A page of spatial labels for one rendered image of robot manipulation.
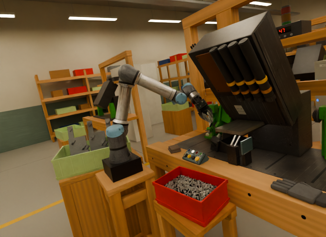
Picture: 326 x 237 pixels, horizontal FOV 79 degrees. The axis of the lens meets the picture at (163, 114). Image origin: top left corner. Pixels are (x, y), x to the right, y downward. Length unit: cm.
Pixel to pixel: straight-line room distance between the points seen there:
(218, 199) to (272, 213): 22
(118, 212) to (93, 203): 54
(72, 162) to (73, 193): 24
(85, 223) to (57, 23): 735
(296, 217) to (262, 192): 14
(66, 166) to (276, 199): 144
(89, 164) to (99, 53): 706
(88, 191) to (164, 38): 901
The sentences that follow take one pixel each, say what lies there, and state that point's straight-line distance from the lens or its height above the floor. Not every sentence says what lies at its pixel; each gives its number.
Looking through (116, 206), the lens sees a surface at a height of 73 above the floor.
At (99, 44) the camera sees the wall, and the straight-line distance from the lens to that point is 861.
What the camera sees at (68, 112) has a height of 85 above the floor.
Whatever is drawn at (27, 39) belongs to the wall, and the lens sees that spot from 820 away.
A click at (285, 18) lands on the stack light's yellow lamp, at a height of 166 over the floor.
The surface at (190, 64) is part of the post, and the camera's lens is 196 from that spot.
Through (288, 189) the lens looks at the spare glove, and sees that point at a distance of 99.
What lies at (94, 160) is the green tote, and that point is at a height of 88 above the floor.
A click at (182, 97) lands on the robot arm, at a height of 130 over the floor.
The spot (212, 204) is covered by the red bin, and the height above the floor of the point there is 87.
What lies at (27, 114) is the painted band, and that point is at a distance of 795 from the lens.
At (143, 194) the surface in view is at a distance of 141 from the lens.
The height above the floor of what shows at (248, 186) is 89.
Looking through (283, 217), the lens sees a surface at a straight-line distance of 103.
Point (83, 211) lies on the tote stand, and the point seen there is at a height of 50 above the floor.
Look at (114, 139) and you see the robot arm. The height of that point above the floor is 111.
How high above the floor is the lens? 143
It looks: 10 degrees down
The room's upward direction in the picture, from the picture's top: 9 degrees counter-clockwise
